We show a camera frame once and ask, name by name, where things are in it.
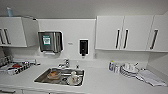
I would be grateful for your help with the black soap dispenser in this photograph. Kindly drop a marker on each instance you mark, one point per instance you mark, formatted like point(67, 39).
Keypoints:
point(83, 46)

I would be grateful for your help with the chrome faucet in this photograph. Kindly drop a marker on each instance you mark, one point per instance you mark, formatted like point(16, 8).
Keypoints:
point(65, 63)

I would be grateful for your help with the blue dish soap bottle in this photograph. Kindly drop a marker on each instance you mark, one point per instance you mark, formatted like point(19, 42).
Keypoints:
point(111, 66)

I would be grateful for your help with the white cup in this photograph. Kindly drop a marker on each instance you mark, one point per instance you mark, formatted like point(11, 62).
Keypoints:
point(74, 79)

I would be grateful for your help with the steel paper towel dispenser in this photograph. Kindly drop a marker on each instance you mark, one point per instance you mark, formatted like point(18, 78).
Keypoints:
point(50, 41)

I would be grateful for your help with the clear drinking glass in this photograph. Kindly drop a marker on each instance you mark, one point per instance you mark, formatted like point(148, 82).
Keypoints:
point(117, 68)

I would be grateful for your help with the steel sink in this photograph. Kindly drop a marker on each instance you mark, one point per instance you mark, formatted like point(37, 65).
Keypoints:
point(65, 81)

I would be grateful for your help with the brown bowl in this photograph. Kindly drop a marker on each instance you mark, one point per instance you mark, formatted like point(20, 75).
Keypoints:
point(53, 74)

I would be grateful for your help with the stack of white plates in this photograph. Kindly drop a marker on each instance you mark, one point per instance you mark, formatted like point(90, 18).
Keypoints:
point(129, 70)

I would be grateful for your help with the dish rack with dishes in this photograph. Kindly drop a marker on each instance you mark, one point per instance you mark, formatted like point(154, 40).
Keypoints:
point(16, 66)

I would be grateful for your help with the white folded towel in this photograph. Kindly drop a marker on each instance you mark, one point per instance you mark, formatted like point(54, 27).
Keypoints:
point(151, 77)

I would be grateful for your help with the blue spray bottle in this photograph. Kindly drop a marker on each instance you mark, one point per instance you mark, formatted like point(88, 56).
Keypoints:
point(10, 12)

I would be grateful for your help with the white wall outlet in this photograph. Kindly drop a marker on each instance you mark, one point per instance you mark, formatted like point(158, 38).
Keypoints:
point(95, 55)

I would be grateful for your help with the white wall cabinet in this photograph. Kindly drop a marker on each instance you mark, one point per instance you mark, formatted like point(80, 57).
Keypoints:
point(16, 31)
point(133, 33)

